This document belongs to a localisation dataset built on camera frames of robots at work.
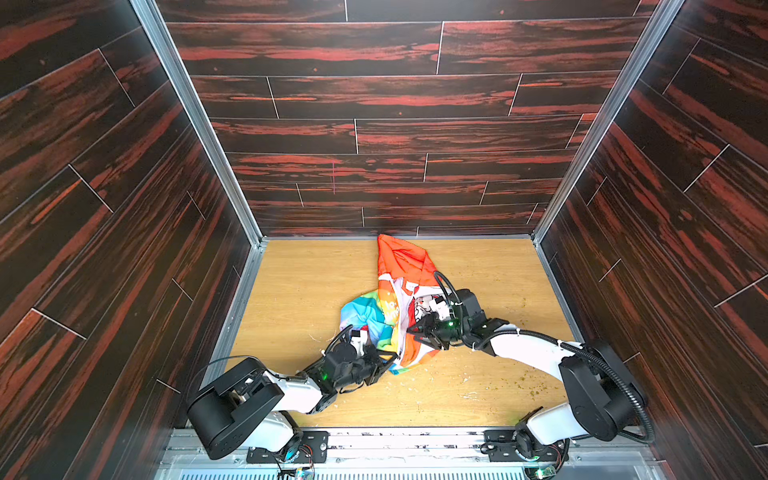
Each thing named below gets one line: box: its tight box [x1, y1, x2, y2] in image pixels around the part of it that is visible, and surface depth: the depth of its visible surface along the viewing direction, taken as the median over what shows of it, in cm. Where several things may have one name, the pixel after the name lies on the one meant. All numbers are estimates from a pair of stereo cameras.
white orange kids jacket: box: [340, 235, 440, 375], surface depth 95 cm
